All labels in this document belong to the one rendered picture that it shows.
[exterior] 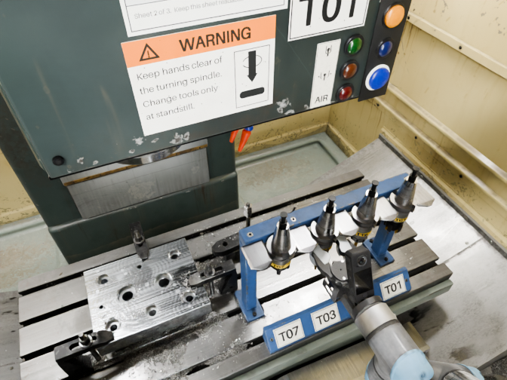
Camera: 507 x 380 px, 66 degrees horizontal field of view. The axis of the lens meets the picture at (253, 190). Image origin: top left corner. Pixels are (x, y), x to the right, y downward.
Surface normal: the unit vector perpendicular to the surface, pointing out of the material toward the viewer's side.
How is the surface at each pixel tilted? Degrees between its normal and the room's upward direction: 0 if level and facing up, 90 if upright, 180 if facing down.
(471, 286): 24
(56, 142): 90
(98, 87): 90
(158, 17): 90
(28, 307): 0
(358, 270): 62
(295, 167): 0
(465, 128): 90
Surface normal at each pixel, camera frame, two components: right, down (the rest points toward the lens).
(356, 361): 0.11, -0.73
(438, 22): -0.91, 0.29
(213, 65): 0.40, 0.66
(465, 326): -0.37, -0.51
